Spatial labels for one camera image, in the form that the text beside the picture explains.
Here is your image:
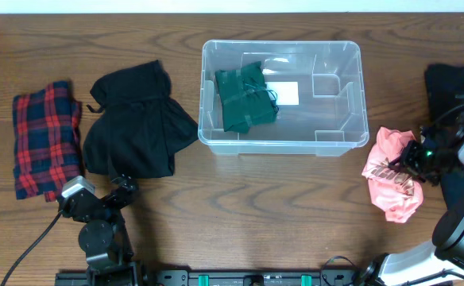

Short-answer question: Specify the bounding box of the dark navy cloth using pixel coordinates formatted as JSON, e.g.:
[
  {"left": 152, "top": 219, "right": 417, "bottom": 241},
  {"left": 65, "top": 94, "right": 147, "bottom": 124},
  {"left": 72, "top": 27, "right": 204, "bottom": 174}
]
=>
[{"left": 420, "top": 126, "right": 464, "bottom": 209}]

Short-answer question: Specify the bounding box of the pink printed t-shirt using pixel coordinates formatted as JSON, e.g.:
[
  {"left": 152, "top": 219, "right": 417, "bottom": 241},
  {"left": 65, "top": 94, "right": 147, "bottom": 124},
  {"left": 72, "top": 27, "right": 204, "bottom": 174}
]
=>
[{"left": 362, "top": 127, "right": 423, "bottom": 223}]

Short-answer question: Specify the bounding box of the black taped cloth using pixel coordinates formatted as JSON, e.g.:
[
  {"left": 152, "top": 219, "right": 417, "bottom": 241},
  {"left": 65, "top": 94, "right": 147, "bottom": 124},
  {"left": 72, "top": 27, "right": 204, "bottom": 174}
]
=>
[{"left": 424, "top": 64, "right": 464, "bottom": 126}]

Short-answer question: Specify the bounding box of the dark green cloth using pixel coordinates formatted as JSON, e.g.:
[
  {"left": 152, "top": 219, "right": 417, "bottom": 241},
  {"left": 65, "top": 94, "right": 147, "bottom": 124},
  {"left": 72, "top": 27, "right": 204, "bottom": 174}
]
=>
[{"left": 215, "top": 61, "right": 279, "bottom": 133}]

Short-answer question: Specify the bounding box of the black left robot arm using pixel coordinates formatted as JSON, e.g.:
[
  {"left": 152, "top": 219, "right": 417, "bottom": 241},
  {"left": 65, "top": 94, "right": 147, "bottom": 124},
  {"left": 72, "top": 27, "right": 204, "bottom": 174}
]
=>
[{"left": 57, "top": 158, "right": 138, "bottom": 272}]

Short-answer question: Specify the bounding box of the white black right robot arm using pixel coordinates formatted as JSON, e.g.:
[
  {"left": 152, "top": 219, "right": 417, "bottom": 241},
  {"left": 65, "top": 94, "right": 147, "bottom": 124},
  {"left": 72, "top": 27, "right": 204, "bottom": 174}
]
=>
[{"left": 353, "top": 143, "right": 464, "bottom": 285}]

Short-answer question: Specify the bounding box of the red navy plaid shirt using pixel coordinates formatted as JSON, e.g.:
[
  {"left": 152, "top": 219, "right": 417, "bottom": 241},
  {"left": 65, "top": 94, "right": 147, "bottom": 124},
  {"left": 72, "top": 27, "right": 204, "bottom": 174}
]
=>
[{"left": 12, "top": 81, "right": 83, "bottom": 202}]

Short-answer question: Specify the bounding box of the clear plastic storage bin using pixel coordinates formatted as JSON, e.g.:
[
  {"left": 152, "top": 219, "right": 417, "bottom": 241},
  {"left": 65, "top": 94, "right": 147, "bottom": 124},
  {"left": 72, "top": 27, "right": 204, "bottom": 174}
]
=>
[{"left": 198, "top": 40, "right": 369, "bottom": 157}]

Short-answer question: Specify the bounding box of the white label in bin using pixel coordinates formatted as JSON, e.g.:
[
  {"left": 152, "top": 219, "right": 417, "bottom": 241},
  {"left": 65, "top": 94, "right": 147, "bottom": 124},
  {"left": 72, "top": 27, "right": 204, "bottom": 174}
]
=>
[{"left": 266, "top": 82, "right": 300, "bottom": 106}]

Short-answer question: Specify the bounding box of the black drawstring garment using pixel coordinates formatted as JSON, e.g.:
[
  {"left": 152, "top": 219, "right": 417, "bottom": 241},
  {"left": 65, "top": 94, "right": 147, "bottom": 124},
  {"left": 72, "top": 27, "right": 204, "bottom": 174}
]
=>
[{"left": 83, "top": 60, "right": 198, "bottom": 179}]

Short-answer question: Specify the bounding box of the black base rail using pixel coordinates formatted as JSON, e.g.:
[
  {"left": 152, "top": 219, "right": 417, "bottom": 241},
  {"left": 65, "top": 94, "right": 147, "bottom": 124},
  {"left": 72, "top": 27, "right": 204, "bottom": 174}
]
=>
[{"left": 54, "top": 269, "right": 364, "bottom": 286}]

